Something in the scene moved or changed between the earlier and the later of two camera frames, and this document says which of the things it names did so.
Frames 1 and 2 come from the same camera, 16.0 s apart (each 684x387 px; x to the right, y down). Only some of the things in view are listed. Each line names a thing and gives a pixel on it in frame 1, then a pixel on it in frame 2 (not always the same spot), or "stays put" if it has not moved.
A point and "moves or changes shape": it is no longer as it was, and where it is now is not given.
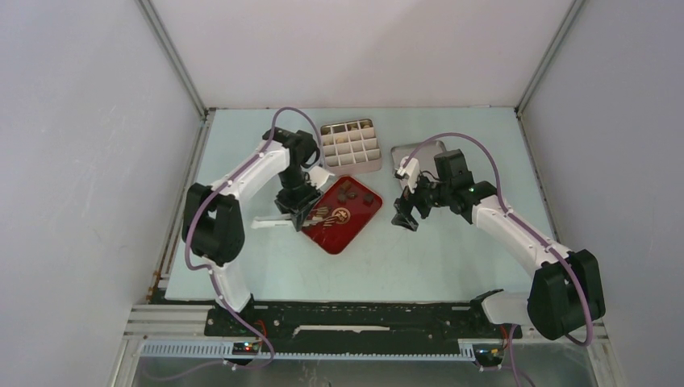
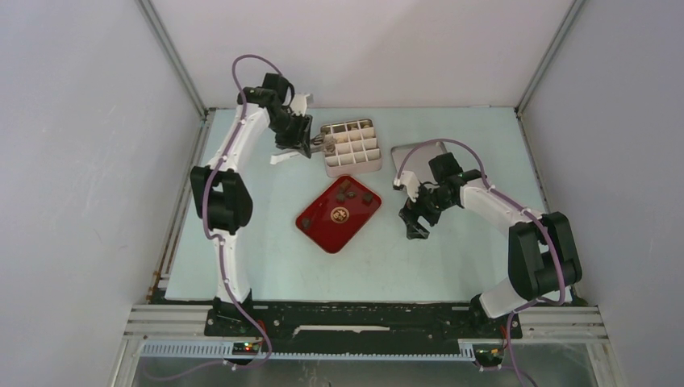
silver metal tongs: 272,222 moves or changes shape
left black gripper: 298,208 → 300,139
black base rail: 358,322 stays put
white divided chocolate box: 351,147 stays put
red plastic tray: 353,204 stays put
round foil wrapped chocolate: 343,215 stays put
